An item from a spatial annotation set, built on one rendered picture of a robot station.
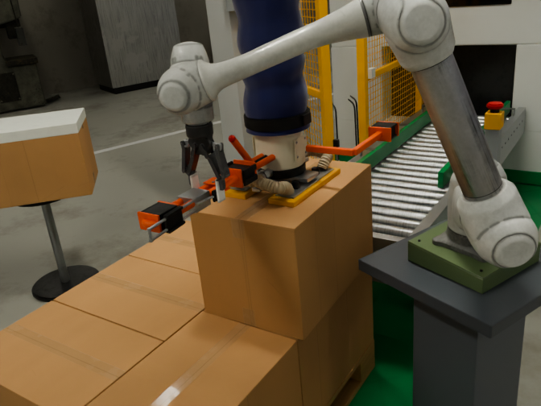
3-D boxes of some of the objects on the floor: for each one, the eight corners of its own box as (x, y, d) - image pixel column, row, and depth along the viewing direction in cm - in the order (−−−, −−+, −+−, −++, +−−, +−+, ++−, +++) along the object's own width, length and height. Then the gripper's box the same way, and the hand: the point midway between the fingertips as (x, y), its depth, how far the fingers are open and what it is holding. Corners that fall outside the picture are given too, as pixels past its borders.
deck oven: (163, 75, 1087) (146, -25, 1017) (187, 80, 1001) (171, -29, 931) (92, 89, 1016) (69, -19, 946) (113, 95, 930) (89, -22, 860)
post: (476, 303, 281) (488, 109, 242) (490, 306, 277) (505, 110, 239) (472, 309, 275) (484, 113, 237) (487, 312, 272) (501, 114, 234)
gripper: (237, 120, 148) (246, 199, 157) (178, 116, 160) (189, 189, 168) (220, 128, 143) (230, 209, 151) (160, 122, 154) (173, 198, 163)
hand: (208, 190), depth 159 cm, fingers open, 9 cm apart
